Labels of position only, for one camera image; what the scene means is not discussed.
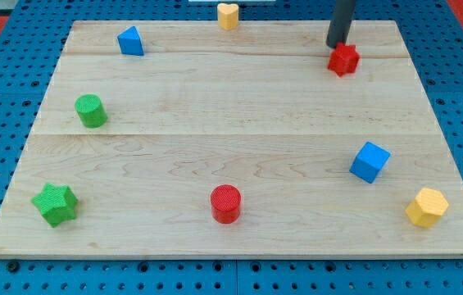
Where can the red star block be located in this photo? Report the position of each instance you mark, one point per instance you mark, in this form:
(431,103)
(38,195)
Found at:
(344,59)

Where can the blue cube block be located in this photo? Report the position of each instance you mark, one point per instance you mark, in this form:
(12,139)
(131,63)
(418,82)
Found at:
(369,161)

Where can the green star block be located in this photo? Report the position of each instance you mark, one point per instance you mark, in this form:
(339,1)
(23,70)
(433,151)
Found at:
(55,204)

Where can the red cylinder block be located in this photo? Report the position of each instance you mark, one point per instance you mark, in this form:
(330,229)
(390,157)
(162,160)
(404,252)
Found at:
(225,203)

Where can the light wooden board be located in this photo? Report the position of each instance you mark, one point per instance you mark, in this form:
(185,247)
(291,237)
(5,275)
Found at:
(255,107)

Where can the yellow heart block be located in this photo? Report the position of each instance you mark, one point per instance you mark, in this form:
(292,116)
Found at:
(227,15)

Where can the blue triangle block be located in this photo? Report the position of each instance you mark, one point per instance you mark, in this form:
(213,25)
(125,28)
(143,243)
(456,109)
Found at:
(130,42)

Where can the green cylinder block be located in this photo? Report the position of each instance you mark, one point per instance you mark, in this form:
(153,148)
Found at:
(90,111)

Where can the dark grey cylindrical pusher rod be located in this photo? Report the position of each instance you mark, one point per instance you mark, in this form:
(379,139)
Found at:
(340,22)

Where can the yellow hexagon block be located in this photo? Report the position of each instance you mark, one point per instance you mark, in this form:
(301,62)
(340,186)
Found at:
(427,208)

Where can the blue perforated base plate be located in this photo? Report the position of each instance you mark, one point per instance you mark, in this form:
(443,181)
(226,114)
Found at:
(30,45)

